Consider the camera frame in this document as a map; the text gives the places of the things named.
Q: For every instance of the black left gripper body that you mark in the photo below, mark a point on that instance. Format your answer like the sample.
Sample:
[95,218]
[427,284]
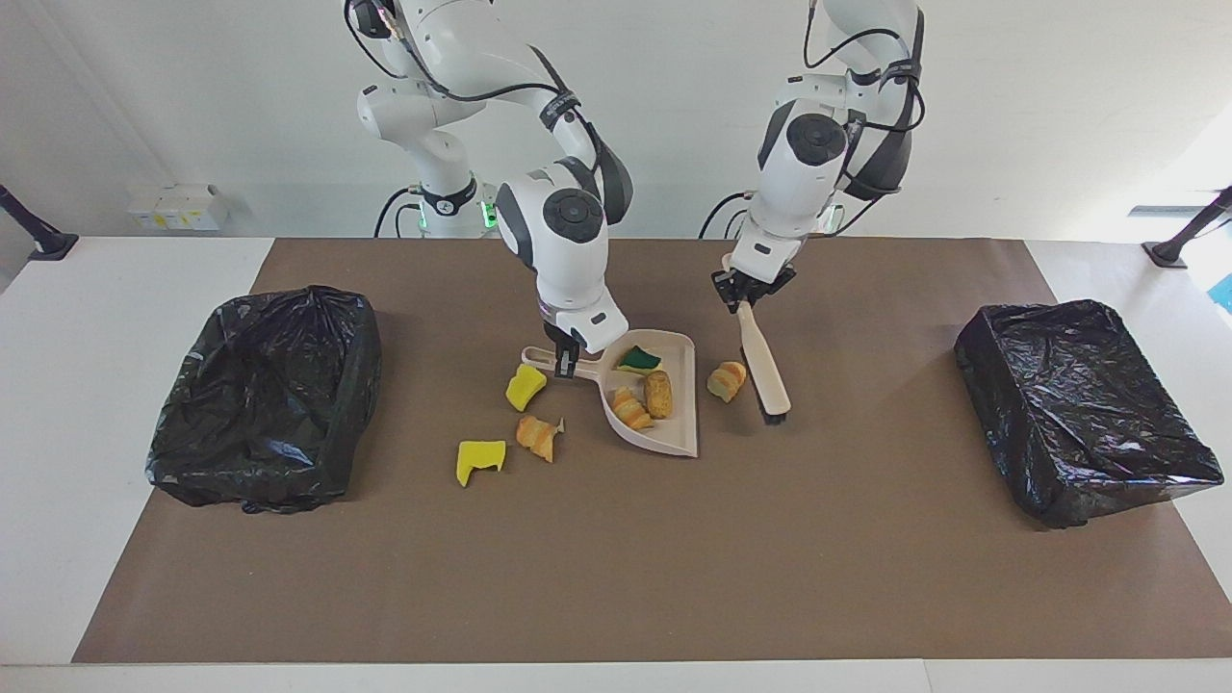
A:
[751,289]

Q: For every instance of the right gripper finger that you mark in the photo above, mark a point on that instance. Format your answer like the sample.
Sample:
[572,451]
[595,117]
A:
[568,369]

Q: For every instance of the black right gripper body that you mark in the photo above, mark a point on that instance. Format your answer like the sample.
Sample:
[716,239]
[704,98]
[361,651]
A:
[563,345]

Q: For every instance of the yellow green scouring sponge piece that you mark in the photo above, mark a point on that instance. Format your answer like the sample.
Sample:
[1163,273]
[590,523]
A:
[638,361]

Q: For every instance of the croissant piece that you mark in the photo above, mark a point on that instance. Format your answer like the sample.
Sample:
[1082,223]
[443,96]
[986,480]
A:
[727,381]
[537,436]
[630,409]

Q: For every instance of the beige hand brush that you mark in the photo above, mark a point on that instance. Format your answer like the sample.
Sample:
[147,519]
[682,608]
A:
[765,371]

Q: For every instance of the brown round bread roll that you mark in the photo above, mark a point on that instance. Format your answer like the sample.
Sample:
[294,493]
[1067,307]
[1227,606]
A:
[659,395]

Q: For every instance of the beige plastic dustpan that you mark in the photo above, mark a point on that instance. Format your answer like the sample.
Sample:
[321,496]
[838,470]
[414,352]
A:
[679,428]

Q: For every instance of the notched yellow sponge piece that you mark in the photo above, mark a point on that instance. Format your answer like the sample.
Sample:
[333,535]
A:
[476,457]

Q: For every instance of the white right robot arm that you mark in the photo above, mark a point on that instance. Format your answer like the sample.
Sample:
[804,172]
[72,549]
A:
[568,241]

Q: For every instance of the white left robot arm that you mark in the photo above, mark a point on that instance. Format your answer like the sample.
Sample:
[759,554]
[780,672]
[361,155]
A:
[804,173]

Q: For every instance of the black bag lined bin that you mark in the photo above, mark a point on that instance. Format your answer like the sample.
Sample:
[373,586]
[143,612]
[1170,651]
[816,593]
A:
[1088,404]
[260,404]

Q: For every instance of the brown table mat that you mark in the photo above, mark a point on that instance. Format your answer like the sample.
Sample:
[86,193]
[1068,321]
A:
[616,577]

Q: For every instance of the blue object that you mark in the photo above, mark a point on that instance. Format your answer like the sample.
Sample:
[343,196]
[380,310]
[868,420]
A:
[1226,294]

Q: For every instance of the white wall socket box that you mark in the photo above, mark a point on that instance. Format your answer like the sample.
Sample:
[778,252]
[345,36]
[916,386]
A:
[178,207]

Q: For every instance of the black camera stand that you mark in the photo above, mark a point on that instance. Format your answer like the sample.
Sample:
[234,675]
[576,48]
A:
[1167,254]
[58,246]

